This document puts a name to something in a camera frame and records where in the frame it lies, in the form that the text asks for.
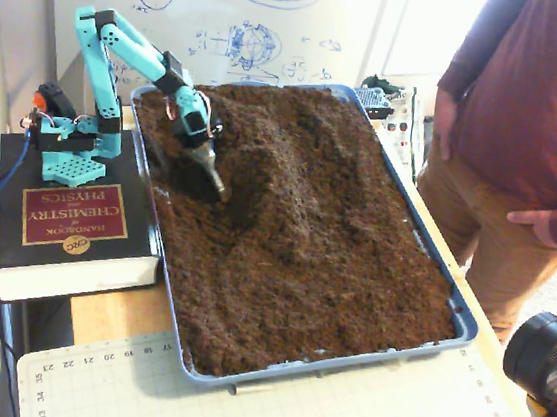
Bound dark green clutter piece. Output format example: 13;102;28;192
359;72;408;96

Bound whiteboard with blue drawings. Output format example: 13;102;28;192
32;0;392;135

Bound person in maroon sweater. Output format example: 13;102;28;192
397;0;557;350

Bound person's right forearm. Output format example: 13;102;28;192
434;30;488;108

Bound black camera lens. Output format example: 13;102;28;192
496;307;557;417

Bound person's left hand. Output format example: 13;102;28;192
503;201;557;249

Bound grey metal bar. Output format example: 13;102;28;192
229;380;275;400

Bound blue plastic tray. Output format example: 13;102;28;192
97;59;506;417

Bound brown soil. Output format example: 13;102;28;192
107;66;482;404

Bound person's right hand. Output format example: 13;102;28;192
427;87;463;163

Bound silver foil-taped blade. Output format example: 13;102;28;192
186;140;236;203

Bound red white servo wire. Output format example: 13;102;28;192
160;87;222;140

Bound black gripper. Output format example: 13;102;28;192
168;113;224;155

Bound blue cable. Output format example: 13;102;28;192
0;134;34;231

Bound black chemistry physics handbook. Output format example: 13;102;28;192
0;114;177;319

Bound black vented electronics box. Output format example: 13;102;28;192
351;83;397;122

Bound white electronics panel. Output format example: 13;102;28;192
365;82;432;178

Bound white gridded cutting mat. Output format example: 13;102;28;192
10;289;545;417

